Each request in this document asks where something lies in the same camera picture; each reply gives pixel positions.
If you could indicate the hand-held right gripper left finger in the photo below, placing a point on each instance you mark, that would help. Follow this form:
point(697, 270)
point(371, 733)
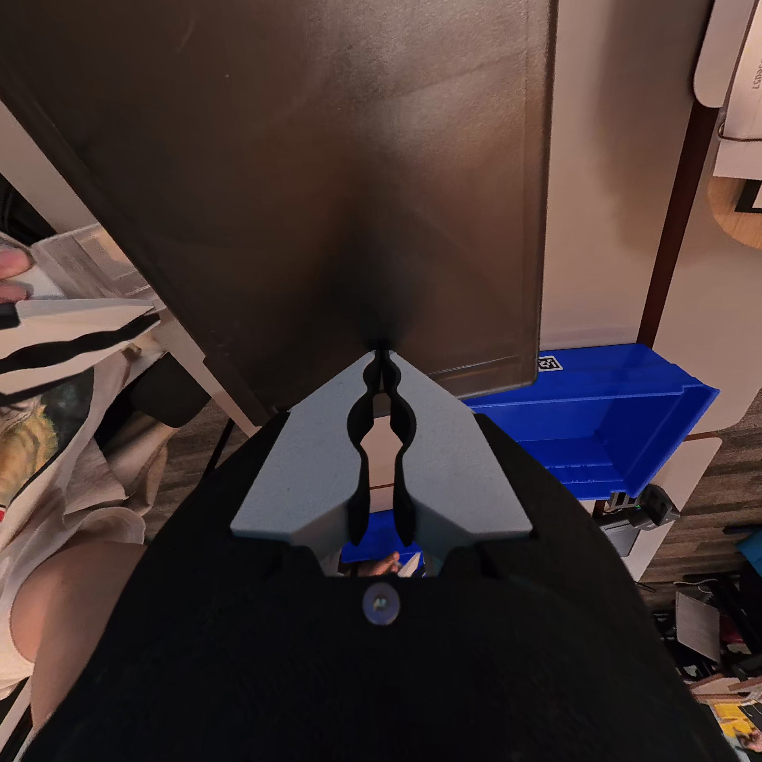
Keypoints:
point(297, 476)

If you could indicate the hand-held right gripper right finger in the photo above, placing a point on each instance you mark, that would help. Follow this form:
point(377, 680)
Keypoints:
point(464, 476)

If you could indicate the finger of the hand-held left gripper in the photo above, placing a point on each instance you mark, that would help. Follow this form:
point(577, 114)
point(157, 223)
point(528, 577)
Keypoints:
point(47, 375)
point(83, 318)

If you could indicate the clear plastic storage drawer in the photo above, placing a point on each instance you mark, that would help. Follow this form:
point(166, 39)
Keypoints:
point(89, 268)

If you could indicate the blue plastic bin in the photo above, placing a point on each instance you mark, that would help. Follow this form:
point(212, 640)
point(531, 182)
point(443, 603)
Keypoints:
point(595, 416)

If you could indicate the black storage cabinet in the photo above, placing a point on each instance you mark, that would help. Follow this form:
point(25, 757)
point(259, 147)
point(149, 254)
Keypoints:
point(297, 178)

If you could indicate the person's right forearm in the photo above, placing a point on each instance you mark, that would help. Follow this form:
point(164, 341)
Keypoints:
point(65, 613)

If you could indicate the grey desk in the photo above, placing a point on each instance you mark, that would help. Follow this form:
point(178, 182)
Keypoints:
point(607, 178)

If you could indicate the person's left hand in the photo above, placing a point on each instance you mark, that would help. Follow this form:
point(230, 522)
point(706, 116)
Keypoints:
point(12, 265)

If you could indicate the black charger case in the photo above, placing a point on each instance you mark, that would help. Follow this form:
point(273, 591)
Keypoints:
point(655, 506)

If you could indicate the grey flat sheet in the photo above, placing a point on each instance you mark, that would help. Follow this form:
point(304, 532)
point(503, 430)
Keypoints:
point(696, 625)

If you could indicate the wooden instruction board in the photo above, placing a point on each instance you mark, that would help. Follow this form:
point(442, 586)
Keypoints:
point(729, 226)

